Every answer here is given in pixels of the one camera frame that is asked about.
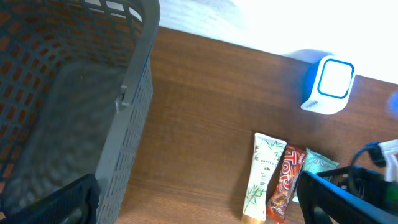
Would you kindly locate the white barcode scanner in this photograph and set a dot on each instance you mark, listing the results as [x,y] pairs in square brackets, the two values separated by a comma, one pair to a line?
[327,85]

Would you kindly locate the green wet wipes pack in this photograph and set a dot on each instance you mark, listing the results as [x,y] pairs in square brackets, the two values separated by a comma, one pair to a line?
[314,163]

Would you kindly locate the orange chocolate bar wrapper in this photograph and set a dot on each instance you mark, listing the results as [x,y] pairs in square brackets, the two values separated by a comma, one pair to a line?
[292,164]

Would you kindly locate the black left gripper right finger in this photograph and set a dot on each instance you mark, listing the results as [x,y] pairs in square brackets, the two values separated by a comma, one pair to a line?
[324,202]

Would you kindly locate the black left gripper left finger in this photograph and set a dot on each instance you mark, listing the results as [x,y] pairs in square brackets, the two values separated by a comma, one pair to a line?
[83,194]

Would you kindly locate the white cream tube gold cap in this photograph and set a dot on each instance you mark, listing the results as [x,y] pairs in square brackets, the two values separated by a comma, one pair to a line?
[266,156]

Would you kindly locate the grey plastic mesh basket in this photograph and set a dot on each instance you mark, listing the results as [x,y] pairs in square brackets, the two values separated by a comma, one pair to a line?
[76,88]

